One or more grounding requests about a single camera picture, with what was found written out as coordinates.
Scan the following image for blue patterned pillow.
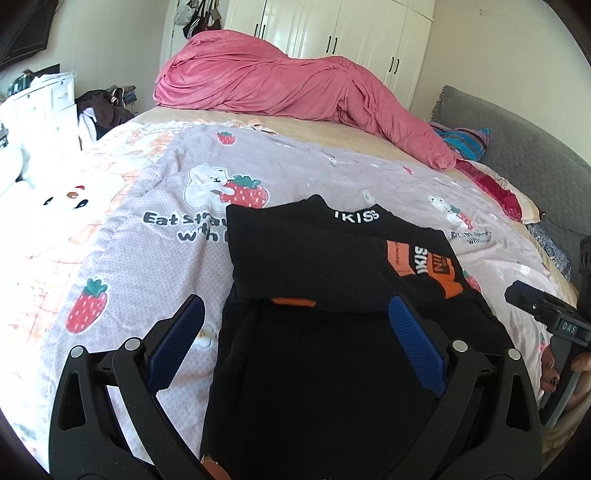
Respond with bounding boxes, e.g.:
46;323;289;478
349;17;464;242
526;224;575;280

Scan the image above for beige fluffy blanket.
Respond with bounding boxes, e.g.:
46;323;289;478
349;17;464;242
540;388;591;462

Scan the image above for white wardrobe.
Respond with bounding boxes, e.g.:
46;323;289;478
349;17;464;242
224;0;435;112

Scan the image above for white dresser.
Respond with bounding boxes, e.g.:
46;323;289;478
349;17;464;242
0;71;79;153

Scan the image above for grey quilted headboard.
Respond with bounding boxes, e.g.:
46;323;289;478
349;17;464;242
429;85;591;259

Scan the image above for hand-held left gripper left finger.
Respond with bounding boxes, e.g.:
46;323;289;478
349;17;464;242
48;294;206;480

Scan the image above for strawberry printed blanket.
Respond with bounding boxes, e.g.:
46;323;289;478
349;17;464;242
0;117;583;462

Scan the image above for white plush toy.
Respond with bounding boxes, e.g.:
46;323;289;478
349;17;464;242
0;145;126;234

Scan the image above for person's right hand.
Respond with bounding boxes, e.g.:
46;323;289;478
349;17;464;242
540;348;591;394

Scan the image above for pile of dark clothes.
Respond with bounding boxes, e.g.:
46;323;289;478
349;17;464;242
76;85;138;141

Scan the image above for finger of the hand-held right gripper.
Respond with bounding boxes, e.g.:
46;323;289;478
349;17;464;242
505;281;561;324

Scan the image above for black long-sleeve shirt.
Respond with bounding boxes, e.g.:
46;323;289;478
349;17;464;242
198;194;518;480

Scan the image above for pink duvet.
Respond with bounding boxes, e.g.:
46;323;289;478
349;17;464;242
154;30;455;171

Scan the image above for black television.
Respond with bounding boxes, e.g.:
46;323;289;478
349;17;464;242
0;0;61;70

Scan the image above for blue striped cloth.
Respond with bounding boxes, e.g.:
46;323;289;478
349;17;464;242
429;122;492;162

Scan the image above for hanging bags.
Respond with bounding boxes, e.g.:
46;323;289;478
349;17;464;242
182;0;223;40

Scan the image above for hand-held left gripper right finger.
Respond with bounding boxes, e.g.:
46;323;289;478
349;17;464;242
388;295;543;480

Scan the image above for bed with beige sheet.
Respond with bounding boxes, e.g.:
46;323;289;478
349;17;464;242
134;106;546;222

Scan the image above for red patterned pillow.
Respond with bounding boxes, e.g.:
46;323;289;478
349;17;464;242
457;159;541;224

